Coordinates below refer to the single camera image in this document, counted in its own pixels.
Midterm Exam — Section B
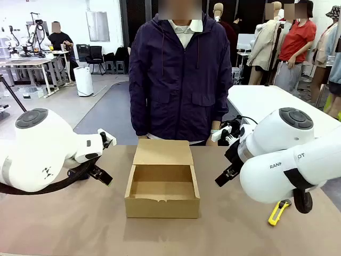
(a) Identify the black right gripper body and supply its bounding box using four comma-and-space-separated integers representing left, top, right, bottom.
224, 138, 243, 173

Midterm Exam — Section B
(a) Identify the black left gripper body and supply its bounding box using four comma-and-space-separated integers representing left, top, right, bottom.
67, 154, 104, 180

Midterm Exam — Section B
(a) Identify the yellow utility knife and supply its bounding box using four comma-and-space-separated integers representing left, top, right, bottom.
267, 199, 293, 227

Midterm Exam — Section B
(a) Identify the brown cardboard box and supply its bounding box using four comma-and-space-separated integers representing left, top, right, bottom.
124, 138, 201, 219

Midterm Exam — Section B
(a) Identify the person's left hand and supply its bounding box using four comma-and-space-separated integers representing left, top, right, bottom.
205, 132, 218, 147

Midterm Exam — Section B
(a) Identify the white table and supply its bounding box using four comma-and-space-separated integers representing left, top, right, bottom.
227, 84, 341, 142

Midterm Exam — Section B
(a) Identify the person in purple jacket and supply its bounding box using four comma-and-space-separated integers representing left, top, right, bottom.
128, 0, 234, 147

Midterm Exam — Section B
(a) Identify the white air purifier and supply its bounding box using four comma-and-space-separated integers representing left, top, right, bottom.
73, 66, 94, 97

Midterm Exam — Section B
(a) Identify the black tripod leg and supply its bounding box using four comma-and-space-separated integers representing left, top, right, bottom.
0, 74, 28, 113

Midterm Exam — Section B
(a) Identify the black stand pole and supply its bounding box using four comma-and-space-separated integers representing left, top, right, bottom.
265, 22, 283, 86

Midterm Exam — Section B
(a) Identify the mannequin in beige jacket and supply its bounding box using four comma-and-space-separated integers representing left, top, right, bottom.
246, 1, 285, 86

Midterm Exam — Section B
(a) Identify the black office chair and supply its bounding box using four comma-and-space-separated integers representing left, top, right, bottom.
85, 45, 106, 76

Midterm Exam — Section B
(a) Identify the mannequin in dark red top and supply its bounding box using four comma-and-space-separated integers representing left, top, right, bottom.
213, 2, 238, 67

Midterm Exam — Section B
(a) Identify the white workbench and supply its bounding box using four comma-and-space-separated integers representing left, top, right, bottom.
0, 58, 54, 99

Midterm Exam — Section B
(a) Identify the figure in red shirt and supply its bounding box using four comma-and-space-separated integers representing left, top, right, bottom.
274, 0, 318, 94

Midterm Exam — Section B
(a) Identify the man in black t-shirt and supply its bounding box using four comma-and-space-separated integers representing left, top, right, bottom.
48, 21, 79, 81

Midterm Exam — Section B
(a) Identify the white lab robot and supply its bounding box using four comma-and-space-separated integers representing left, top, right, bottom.
26, 12, 53, 58

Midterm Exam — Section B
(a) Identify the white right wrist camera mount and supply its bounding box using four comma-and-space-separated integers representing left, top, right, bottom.
212, 125, 231, 143

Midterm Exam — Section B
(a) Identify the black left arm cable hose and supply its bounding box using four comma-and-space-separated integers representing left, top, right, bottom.
0, 159, 91, 196

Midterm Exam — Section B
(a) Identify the grey wall panel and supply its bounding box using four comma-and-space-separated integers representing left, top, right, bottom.
85, 11, 111, 42

